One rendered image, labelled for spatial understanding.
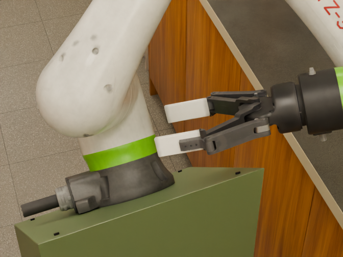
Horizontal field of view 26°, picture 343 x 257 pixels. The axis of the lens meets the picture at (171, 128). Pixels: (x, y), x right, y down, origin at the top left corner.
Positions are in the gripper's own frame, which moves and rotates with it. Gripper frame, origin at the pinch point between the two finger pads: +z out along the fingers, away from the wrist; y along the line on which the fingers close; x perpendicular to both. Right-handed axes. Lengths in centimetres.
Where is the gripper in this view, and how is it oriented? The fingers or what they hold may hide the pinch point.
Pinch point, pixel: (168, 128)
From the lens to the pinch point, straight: 114.8
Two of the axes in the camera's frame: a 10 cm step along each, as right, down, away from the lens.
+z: -9.7, 1.7, 1.7
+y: 1.0, -3.7, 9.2
